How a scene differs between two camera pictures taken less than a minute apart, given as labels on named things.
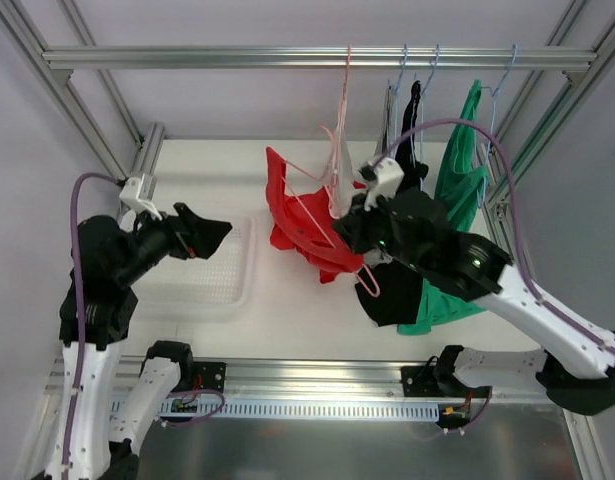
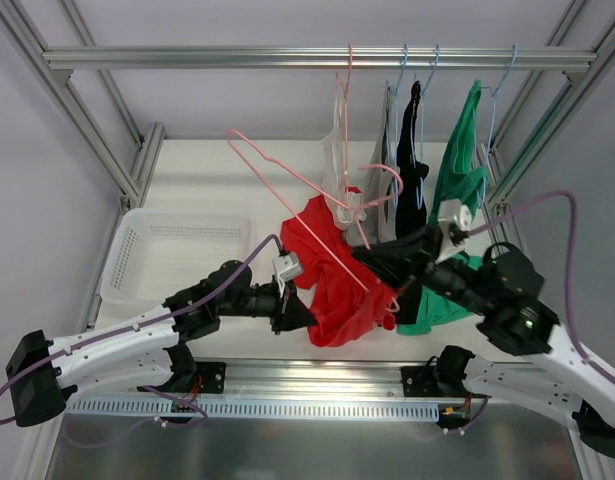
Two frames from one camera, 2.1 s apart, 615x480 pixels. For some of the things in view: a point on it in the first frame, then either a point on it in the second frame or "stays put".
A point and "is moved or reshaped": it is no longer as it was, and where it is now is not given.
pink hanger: x=338 y=133 → x=345 y=205
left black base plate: x=209 y=375 stays put
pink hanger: x=323 y=232 → x=294 y=208
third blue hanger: x=495 y=89 stays put
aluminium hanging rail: x=315 y=58 stays put
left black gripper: x=178 y=235 → x=280 y=307
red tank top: x=304 y=221 is moved or reshaped
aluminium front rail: x=293 y=380 stays put
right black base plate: x=423 y=381 stays put
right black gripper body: x=366 y=226 → x=417 y=257
